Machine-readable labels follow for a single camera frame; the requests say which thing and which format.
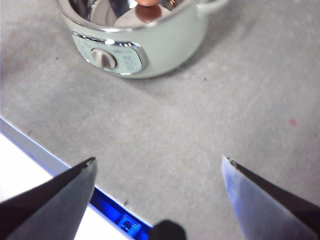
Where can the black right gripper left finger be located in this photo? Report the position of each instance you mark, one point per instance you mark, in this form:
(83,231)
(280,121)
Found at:
(50,207)

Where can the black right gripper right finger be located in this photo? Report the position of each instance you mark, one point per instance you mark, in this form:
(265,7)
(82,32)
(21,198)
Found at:
(270,212)

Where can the brown egg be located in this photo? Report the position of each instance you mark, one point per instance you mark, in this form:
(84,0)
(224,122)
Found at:
(148,2)

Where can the pale green electric pot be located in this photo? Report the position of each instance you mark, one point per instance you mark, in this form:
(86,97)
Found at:
(170,45)

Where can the small ribbed bracket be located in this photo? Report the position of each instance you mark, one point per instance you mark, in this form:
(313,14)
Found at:
(128,226)

